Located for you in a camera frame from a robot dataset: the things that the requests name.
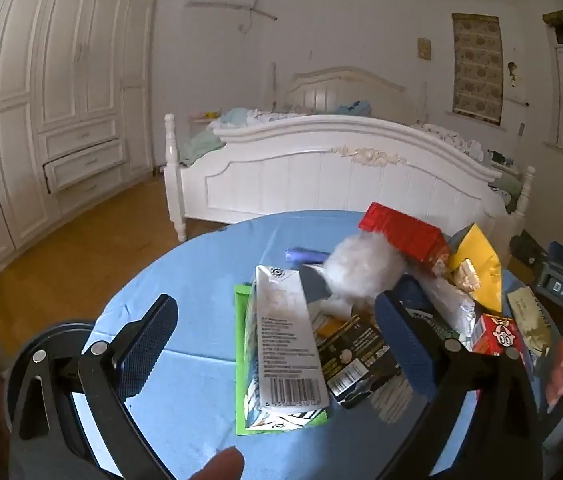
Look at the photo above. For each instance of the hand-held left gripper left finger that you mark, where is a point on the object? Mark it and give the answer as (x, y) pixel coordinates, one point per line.
(146, 347)

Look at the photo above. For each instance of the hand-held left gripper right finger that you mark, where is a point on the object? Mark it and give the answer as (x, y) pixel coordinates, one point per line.
(406, 347)

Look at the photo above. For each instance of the dark grey trash bin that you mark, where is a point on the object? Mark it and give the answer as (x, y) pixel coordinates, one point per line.
(61, 337)

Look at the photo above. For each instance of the red drink carton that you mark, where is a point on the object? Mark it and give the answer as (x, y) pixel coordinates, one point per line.
(406, 235)

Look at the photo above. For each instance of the white green milk carton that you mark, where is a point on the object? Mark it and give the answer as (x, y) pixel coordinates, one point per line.
(281, 340)

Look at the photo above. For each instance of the dark green patterned packet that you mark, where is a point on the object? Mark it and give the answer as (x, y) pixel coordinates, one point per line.
(434, 327)

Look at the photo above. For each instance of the yellow snack packet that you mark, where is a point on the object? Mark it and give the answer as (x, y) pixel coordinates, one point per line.
(481, 255)

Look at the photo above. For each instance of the cream packet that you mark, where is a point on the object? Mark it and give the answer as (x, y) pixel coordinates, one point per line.
(526, 320)

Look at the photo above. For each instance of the black snack packet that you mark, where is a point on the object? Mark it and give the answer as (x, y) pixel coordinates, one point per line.
(356, 355)

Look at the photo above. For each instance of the green cloth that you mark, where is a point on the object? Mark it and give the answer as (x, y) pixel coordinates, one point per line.
(509, 190)

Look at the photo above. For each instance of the silvery white wrapper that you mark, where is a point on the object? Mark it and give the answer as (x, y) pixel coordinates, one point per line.
(449, 300)

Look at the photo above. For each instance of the small red cartoon box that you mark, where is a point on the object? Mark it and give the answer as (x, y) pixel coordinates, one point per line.
(499, 335)

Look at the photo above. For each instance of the blue star print tablecloth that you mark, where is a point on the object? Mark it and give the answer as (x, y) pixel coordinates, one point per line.
(201, 285)

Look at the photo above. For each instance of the white fluffy ball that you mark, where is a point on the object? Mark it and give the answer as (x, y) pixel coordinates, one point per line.
(361, 265)

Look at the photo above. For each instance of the purple pen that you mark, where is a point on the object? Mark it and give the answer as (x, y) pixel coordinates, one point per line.
(306, 255)

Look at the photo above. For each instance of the white patterned bedding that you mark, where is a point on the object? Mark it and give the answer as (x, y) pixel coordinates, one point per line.
(449, 137)

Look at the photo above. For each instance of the white wardrobe drawer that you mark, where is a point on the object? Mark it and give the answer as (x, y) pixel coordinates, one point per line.
(79, 137)
(84, 162)
(89, 192)

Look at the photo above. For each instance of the patterned window blind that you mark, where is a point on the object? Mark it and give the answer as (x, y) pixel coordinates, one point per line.
(478, 67)

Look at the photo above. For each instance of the white wooden bed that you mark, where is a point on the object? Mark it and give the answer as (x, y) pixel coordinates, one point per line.
(311, 180)

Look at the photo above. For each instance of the light green blanket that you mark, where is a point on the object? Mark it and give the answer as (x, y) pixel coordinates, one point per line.
(201, 147)

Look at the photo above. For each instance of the blue cloth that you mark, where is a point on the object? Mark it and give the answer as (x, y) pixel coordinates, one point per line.
(354, 107)

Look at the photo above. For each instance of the pale clothes pile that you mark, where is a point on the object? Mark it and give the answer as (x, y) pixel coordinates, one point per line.
(246, 116)

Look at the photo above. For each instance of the white wardrobe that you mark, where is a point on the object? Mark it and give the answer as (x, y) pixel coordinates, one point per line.
(61, 85)

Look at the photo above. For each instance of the small yellow wall plaque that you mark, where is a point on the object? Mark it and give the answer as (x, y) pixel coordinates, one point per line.
(425, 48)

